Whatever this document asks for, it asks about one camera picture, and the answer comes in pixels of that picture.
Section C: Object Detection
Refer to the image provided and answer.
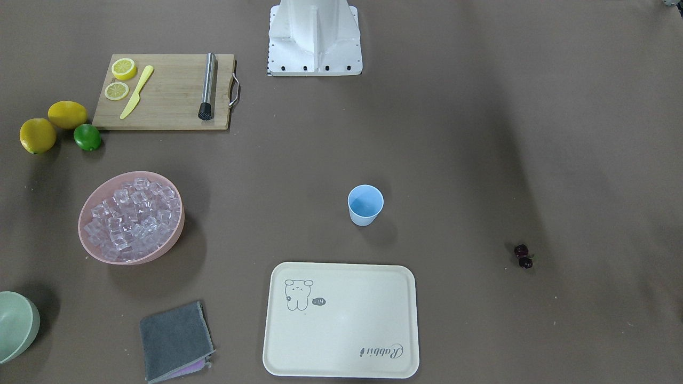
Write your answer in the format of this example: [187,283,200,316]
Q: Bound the light blue cup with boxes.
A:
[347,185,385,227]

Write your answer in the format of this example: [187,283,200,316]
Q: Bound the yellow lemon outer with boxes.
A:
[19,118,57,155]

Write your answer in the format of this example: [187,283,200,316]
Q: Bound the green lime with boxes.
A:
[73,123,102,151]

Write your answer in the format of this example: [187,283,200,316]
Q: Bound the upper lemon slice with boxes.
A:
[110,58,137,81]

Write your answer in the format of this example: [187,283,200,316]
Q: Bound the grey folded cloth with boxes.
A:
[139,301,215,383]

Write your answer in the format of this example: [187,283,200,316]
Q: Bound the lemon slice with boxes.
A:
[103,81,130,101]
[110,58,137,81]

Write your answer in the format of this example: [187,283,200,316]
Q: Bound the light green bowl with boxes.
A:
[1,291,41,364]

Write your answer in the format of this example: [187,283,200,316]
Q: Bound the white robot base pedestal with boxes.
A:
[267,1,363,76]

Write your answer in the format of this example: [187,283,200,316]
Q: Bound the yellow lemon near board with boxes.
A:
[48,101,88,130]

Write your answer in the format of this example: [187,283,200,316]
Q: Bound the pink bowl of ice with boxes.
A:
[78,172,185,265]

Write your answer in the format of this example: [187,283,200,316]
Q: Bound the wooden cutting board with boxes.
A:
[92,53,239,131]

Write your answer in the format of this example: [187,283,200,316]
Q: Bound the steel muddler black tip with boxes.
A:
[197,53,217,121]

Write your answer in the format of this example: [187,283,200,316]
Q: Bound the yellow plastic knife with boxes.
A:
[119,65,155,119]

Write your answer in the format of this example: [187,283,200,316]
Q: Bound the dark red cherries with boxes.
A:
[514,244,533,269]

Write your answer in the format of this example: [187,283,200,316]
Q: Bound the cream rabbit tray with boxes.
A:
[263,262,420,379]

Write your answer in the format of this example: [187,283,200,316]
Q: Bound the lower lemon slice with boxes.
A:
[103,81,130,101]

